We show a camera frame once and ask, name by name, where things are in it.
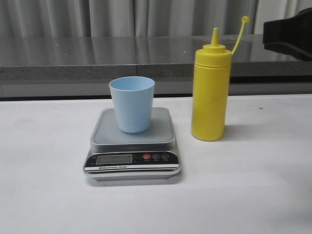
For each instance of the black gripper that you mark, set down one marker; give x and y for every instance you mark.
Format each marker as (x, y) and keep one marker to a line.
(292, 36)

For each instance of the yellow squeeze bottle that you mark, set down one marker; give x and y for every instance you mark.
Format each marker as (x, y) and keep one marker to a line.
(211, 86)

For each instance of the light blue plastic cup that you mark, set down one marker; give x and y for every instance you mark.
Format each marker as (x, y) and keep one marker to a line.
(132, 99)

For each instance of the silver electronic kitchen scale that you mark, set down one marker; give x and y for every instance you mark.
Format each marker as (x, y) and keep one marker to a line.
(117, 155)

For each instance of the grey stone counter ledge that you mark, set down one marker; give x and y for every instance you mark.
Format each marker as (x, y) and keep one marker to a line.
(82, 67)

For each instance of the grey pleated curtain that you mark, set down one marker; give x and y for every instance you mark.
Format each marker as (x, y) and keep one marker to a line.
(139, 18)

